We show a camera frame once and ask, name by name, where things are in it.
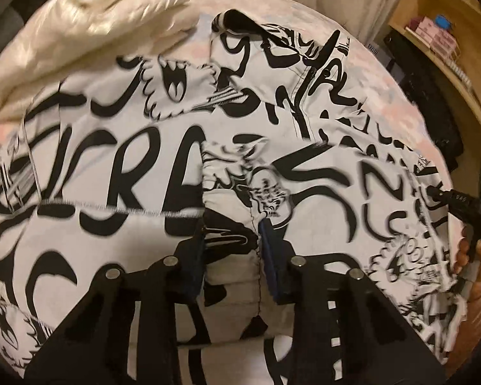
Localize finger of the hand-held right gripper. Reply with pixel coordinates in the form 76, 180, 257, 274
426, 185, 479, 223

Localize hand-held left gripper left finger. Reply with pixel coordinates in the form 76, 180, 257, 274
24, 225, 213, 385

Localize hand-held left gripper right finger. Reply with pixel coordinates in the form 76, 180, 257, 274
258, 218, 453, 385

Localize black and white printed garment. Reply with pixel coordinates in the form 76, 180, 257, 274
0, 8, 468, 385

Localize pastel patterned bedsheet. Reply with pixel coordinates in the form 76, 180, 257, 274
0, 0, 481, 273

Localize wooden shelf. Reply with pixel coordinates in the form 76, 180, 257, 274
389, 0, 481, 157

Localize pink boxes on shelf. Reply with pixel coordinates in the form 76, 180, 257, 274
415, 16, 458, 51

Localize cream white pillows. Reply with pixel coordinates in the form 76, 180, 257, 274
0, 0, 197, 123

